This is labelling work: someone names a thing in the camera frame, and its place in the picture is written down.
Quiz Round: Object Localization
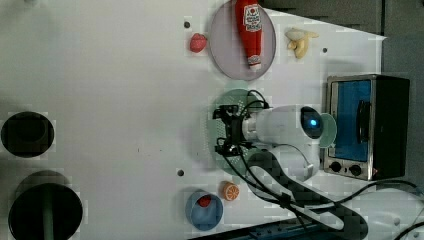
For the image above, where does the orange slice toy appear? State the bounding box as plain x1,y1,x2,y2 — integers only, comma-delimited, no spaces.
222,182,239,201

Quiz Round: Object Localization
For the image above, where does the red strawberry on table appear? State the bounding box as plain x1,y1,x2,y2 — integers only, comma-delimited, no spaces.
189,33,207,53

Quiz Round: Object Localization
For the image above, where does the red ketchup bottle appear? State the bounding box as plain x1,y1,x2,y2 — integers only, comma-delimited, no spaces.
234,0,262,71

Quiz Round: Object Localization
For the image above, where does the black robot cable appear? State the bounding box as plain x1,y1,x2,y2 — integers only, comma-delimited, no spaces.
216,89,424,240

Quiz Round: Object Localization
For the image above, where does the peeled banana toy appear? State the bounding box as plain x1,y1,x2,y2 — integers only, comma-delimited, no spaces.
285,28,319,59

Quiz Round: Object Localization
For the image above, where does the green strainer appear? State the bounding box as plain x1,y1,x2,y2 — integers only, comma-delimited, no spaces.
206,89,268,176

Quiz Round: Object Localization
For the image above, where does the small black cylinder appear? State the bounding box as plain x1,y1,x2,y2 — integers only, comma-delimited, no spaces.
1,111,55,158

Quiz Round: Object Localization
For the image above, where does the black toaster oven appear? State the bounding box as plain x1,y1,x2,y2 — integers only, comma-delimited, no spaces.
323,74,410,181

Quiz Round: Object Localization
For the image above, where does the red strawberry in bowl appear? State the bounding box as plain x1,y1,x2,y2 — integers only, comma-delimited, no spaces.
197,195,212,208

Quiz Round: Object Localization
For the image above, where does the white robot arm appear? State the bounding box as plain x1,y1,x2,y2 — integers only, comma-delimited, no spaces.
212,101,369,240

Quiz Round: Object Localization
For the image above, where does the blue bowl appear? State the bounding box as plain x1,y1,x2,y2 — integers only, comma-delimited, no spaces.
185,190,224,231

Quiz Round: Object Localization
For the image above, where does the grey round plate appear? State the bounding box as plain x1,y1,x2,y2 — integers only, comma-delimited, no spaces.
208,0,276,81

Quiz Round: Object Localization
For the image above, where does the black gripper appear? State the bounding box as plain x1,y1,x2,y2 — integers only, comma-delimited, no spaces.
213,105,252,157

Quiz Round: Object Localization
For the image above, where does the large black cylinder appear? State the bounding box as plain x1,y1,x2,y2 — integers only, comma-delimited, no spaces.
8,170,84,240

